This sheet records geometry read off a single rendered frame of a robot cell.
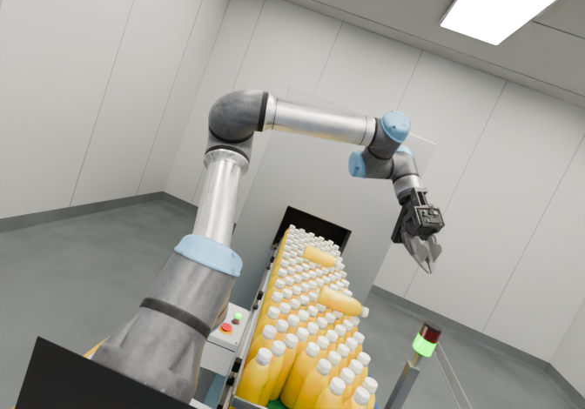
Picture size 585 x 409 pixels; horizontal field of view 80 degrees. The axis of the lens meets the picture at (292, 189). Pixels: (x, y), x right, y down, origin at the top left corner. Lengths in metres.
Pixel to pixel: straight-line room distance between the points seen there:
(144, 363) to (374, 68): 4.92
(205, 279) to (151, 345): 0.11
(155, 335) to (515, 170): 5.23
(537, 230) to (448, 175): 1.35
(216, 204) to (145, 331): 0.34
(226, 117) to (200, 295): 0.43
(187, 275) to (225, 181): 0.32
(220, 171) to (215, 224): 0.14
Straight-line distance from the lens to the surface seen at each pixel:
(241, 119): 0.82
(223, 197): 0.80
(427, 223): 0.92
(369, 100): 5.10
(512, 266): 5.69
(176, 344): 0.54
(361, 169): 0.96
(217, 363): 1.08
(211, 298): 0.57
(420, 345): 1.37
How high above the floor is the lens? 1.67
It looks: 8 degrees down
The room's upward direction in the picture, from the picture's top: 22 degrees clockwise
